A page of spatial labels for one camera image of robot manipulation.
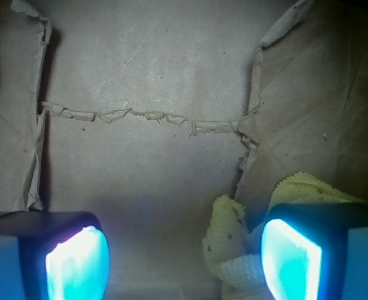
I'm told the yellow microfiber cloth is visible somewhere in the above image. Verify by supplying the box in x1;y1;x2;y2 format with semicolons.
202;172;364;299

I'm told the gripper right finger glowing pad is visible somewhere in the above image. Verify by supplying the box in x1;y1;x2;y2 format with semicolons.
261;203;368;299

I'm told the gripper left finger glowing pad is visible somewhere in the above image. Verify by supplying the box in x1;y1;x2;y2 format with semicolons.
0;211;110;299

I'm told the brown paper bag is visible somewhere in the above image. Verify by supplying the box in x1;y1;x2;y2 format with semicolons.
0;1;368;299

